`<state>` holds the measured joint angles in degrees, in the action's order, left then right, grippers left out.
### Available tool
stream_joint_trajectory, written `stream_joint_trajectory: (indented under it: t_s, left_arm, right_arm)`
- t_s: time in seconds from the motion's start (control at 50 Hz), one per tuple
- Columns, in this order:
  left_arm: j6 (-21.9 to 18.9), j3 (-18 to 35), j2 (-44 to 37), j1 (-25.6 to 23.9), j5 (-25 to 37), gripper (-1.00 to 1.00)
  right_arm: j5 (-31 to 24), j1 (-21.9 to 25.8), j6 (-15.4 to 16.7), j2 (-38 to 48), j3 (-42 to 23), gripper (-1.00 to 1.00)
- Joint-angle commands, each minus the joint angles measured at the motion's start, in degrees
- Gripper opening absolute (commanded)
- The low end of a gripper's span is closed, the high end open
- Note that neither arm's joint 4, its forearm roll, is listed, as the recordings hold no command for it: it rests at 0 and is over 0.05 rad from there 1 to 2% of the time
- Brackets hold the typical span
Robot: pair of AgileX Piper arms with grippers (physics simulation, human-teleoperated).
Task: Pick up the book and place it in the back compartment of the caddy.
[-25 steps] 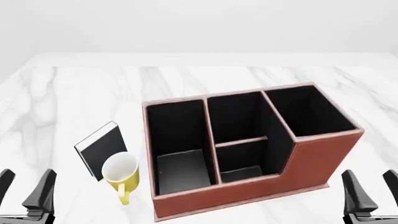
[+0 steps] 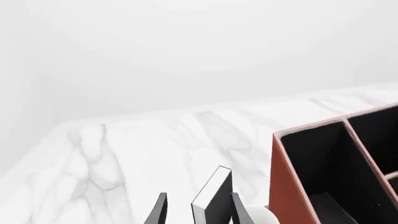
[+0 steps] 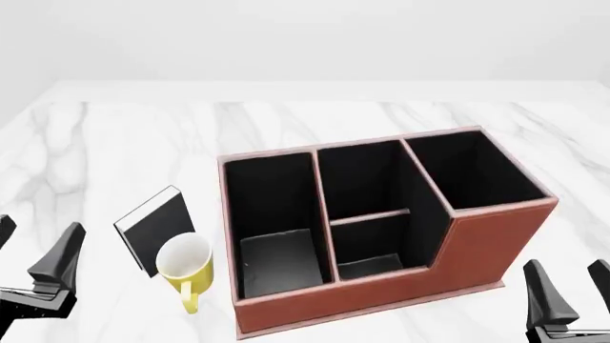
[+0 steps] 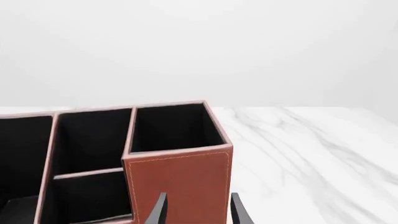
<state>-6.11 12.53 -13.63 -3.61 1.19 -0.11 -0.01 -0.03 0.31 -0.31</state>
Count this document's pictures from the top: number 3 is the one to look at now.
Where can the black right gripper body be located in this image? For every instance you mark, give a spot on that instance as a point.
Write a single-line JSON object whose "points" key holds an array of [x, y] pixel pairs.
{"points": [[567, 334]]}

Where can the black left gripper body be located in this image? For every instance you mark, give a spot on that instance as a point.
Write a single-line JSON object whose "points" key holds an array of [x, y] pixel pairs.
{"points": [[33, 302]]}

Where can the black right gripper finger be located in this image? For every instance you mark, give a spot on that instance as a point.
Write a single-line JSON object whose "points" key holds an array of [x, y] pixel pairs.
{"points": [[601, 278], [545, 300]]}

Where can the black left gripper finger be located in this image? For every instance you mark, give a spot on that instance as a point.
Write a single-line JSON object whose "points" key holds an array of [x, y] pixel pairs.
{"points": [[5, 228], [57, 261]]}

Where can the red-brown desk caddy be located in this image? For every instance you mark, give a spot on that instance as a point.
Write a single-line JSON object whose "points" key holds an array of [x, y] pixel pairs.
{"points": [[476, 250]]}

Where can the black book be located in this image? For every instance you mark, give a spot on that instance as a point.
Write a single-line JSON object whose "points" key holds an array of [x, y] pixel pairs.
{"points": [[162, 221]]}

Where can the yellow mug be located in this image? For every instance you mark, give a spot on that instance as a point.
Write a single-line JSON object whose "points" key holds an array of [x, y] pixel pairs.
{"points": [[190, 271]]}

